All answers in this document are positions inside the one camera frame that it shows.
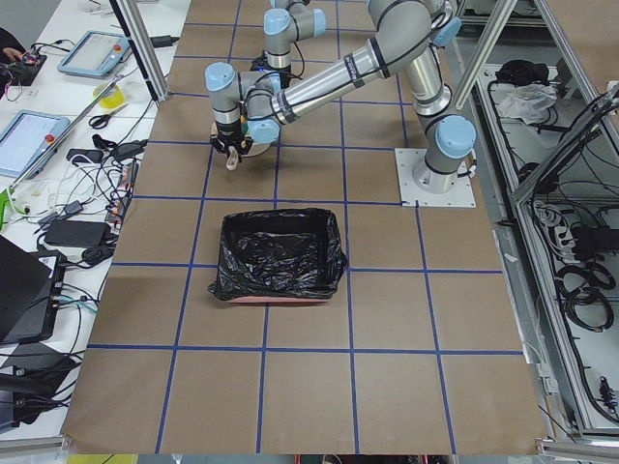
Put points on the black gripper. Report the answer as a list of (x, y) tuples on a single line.
[(227, 130)]

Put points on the black bag lined bin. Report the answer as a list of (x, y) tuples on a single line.
[(283, 255)]

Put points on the yellow tape roll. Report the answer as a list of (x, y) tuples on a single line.
[(113, 98)]

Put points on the black scissors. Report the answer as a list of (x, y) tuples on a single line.
[(99, 122)]

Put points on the upper teach pendant tablet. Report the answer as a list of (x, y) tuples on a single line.
[(95, 55)]

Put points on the teach pendant tablet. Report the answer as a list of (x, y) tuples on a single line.
[(25, 138), (95, 55)]

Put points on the black power brick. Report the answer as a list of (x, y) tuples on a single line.
[(76, 233)]

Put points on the lower teach pendant tablet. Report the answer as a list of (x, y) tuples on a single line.
[(25, 138)]

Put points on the black laptop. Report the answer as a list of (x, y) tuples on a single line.
[(30, 289)]

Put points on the white cloth rag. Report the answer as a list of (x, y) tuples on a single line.
[(530, 103)]

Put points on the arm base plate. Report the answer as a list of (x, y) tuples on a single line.
[(421, 187)]

